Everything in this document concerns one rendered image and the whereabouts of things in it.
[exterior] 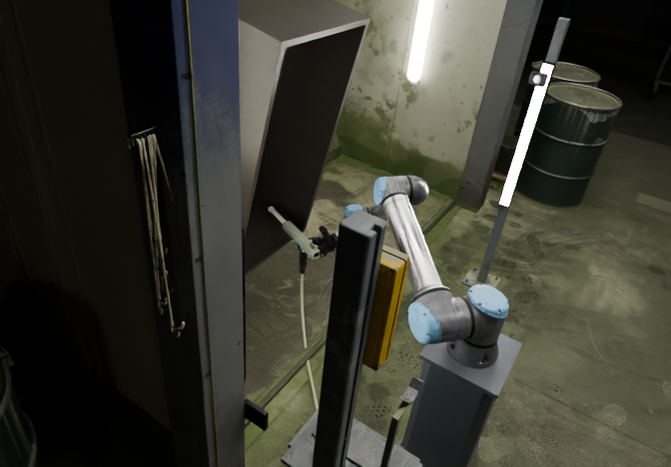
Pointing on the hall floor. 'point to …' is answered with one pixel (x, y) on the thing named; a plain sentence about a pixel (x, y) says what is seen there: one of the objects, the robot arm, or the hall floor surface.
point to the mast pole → (501, 205)
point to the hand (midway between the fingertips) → (302, 246)
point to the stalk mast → (346, 333)
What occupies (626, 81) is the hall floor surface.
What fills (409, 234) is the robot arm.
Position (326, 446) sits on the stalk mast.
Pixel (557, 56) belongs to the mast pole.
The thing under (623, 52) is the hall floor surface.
